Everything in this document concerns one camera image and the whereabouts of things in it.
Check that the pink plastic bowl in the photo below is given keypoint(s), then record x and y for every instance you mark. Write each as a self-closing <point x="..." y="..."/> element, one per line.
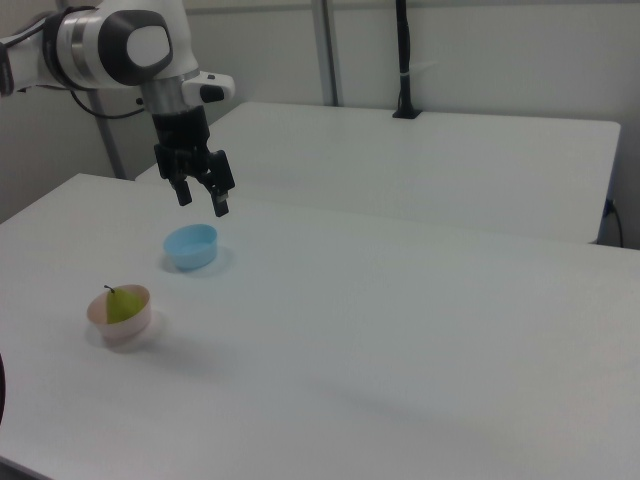
<point x="122" y="322"/>

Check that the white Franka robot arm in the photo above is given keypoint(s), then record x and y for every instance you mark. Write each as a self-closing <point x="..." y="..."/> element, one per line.
<point x="100" y="40"/>

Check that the light blue plastic bowl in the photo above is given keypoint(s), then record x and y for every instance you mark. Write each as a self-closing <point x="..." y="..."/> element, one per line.
<point x="191" y="246"/>

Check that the white background table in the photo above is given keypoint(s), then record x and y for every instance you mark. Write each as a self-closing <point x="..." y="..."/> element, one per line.
<point x="425" y="160"/>

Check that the green pear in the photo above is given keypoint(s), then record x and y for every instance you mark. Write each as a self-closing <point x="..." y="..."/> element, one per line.
<point x="120" y="306"/>

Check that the black camera stand pole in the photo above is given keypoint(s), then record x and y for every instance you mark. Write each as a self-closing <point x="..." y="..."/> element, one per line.
<point x="406" y="60"/>

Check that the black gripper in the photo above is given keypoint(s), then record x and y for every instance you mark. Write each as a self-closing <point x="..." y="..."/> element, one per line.
<point x="182" y="142"/>

